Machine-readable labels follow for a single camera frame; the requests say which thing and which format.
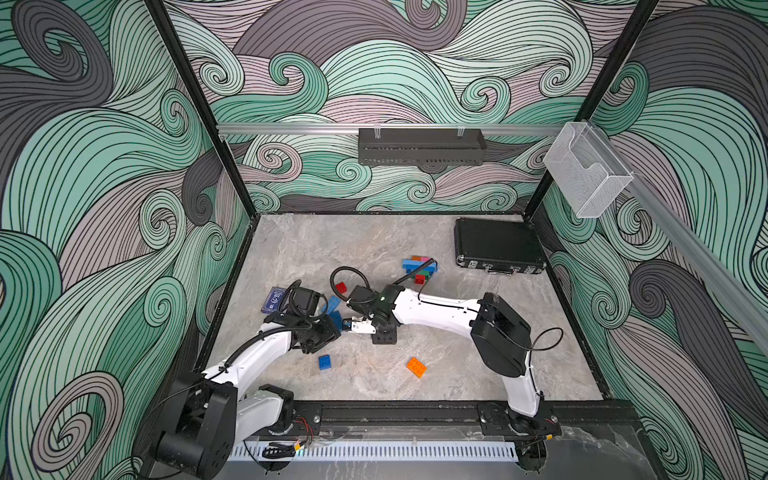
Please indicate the black frame post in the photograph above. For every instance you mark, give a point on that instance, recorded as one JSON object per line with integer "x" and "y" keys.
{"x": 617, "y": 57}
{"x": 174, "y": 47}

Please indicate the black case on table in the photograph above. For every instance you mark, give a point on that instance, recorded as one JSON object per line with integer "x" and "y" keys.
{"x": 498, "y": 246}

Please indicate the blue small lego brick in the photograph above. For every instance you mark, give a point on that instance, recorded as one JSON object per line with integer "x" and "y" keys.
{"x": 324, "y": 362}

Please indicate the blue card tag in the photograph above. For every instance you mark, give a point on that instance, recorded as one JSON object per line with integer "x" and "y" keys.
{"x": 273, "y": 300}

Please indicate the light blue brick left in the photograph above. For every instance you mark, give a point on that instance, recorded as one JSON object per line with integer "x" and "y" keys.
{"x": 333, "y": 304}

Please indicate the orange lego brick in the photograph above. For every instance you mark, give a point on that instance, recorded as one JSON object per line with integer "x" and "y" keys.
{"x": 416, "y": 367}

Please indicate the blue long brick left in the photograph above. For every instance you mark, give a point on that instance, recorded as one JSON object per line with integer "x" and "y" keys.
{"x": 337, "y": 320}

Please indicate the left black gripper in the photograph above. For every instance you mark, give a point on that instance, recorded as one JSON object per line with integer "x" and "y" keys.
{"x": 329, "y": 333}

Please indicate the white slotted cable duct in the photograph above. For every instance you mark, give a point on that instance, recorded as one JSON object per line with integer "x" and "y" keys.
{"x": 454, "y": 451}

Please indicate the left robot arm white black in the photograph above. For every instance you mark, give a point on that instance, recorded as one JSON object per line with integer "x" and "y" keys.
{"x": 208, "y": 413}

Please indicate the aluminium rail back wall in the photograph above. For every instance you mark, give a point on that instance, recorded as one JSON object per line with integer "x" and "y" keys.
{"x": 304, "y": 128}

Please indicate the green long lego brick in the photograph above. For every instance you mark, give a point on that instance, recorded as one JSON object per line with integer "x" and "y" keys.
{"x": 424, "y": 274}

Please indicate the aluminium rail wall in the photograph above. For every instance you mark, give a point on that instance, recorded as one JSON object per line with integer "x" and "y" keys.
{"x": 665, "y": 196}
{"x": 304, "y": 128}

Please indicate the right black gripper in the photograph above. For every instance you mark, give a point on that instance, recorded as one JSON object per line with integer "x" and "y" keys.
{"x": 388, "y": 339}

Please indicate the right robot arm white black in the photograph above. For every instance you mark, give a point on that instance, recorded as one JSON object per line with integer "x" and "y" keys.
{"x": 500, "y": 335}

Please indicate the clear plastic wall bin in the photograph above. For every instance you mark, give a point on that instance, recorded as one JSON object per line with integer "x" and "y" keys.
{"x": 587, "y": 168}

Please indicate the aluminium rail right wall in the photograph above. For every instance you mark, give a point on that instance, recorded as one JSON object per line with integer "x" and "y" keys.
{"x": 665, "y": 196}

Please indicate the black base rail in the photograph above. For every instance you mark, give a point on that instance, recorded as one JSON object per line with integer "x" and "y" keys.
{"x": 491, "y": 417}

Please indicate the black frame post left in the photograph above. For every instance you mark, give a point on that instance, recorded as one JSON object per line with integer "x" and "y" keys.
{"x": 174, "y": 47}

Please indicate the black perforated wall tray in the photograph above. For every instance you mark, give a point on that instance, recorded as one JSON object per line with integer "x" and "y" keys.
{"x": 431, "y": 150}

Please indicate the black frame post right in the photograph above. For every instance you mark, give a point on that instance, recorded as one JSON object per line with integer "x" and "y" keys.
{"x": 617, "y": 57}

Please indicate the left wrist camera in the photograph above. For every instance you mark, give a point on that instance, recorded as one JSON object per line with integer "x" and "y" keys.
{"x": 301, "y": 302}

